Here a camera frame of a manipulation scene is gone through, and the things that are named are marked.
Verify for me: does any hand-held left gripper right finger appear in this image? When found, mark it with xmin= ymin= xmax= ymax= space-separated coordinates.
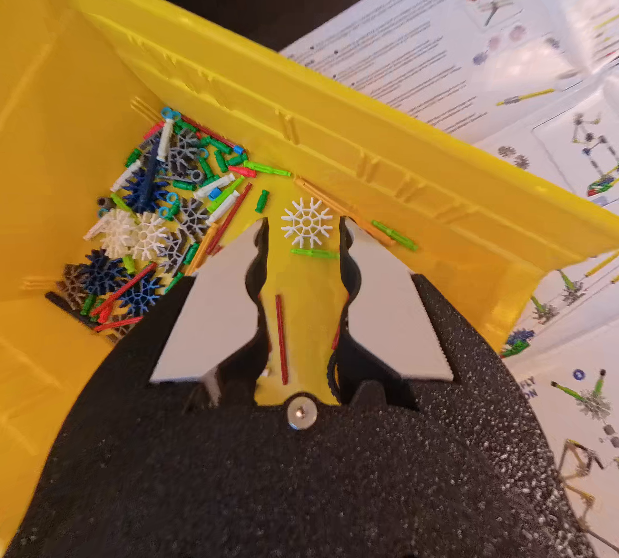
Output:
xmin=337 ymin=217 xmax=455 ymax=404

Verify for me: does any black toy wheel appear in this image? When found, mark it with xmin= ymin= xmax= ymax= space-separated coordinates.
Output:
xmin=325 ymin=349 xmax=340 ymax=405

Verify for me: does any yellow rod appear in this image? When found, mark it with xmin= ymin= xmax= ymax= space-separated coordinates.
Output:
xmin=294 ymin=175 xmax=398 ymax=248

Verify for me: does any long red rod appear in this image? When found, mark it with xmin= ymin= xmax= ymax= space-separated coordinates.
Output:
xmin=275 ymin=293 xmax=289 ymax=386

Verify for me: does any white snowflake connector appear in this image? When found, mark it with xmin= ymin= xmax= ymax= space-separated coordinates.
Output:
xmin=280 ymin=197 xmax=335 ymax=249

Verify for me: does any yellow plastic parts bin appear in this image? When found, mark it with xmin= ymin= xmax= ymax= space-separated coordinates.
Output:
xmin=0 ymin=0 xmax=619 ymax=549

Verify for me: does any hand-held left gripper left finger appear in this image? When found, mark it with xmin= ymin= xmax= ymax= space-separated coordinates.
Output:
xmin=150 ymin=218 xmax=270 ymax=407

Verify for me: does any pile of loose toy pieces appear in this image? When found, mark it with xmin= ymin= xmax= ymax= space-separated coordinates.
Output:
xmin=46 ymin=106 xmax=420 ymax=341

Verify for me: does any white printed instruction sheet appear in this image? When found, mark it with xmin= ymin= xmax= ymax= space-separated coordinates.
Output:
xmin=280 ymin=0 xmax=619 ymax=558

